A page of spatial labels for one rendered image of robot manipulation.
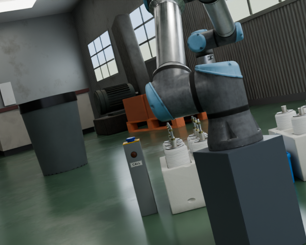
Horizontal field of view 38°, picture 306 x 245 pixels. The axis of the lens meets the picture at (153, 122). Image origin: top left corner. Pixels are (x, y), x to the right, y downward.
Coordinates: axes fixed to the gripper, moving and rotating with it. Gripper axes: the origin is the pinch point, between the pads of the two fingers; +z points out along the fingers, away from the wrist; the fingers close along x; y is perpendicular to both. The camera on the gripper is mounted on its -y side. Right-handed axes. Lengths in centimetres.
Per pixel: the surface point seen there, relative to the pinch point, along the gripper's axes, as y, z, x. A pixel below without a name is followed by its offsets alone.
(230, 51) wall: -300, -41, -281
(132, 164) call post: 41.7, 11.8, -14.6
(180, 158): 28.7, 13.7, 0.9
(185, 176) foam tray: 30.2, 20.5, 3.5
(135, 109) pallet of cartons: -193, 2, -379
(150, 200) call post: 38.8, 28.5, -12.7
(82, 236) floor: 67, 34, -25
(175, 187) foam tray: 34.3, 24.0, 0.6
